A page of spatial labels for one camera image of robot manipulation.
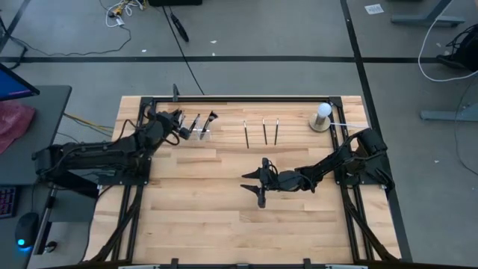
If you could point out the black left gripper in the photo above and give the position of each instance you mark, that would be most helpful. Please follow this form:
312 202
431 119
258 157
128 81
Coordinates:
166 121

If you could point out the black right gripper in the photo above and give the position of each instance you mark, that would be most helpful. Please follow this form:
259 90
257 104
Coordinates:
272 181

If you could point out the thick black powder brush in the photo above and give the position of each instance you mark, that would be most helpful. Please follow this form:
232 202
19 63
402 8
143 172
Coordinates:
207 125

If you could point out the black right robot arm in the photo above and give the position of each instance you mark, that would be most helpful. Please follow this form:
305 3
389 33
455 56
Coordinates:
336 160

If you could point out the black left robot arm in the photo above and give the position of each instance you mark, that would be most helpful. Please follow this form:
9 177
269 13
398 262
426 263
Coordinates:
93 153

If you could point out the clear acrylic brush organizer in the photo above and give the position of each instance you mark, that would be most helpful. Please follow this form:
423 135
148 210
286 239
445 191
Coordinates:
195 137

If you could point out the black handheld tool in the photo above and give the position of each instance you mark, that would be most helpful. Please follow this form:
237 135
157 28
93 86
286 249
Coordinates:
179 28

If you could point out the white bulb brass lamp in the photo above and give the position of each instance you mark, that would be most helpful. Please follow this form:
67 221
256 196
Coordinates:
324 110

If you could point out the black box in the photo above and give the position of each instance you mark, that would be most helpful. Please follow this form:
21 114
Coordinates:
175 2

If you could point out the black desk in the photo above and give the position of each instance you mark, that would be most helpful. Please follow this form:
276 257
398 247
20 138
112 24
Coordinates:
45 123

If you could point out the pink cloth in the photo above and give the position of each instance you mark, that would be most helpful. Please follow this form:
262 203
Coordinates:
15 123

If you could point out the monitor with blue screen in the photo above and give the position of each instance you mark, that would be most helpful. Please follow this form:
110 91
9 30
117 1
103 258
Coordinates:
15 84

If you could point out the grey desk leg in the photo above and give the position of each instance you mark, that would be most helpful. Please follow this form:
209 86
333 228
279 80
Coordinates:
45 220

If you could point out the black caster wheel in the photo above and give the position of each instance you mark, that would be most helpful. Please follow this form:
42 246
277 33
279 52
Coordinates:
51 247

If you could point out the black computer mouse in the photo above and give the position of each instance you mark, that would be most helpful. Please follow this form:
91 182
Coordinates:
27 228

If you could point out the black keyboard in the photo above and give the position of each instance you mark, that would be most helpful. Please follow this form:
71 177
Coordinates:
7 201

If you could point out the grey desk foot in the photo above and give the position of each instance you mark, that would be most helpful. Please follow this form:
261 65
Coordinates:
425 20
448 115

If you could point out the white paper label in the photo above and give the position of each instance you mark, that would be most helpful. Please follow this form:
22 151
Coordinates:
374 9

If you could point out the person's foot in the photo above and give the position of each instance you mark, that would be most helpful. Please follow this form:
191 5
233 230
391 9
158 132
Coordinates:
470 52

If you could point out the black frame bracket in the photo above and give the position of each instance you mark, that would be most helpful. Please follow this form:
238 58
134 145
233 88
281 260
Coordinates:
176 93

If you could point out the black aluminium table frame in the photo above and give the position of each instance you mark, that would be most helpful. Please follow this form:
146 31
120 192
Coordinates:
242 99

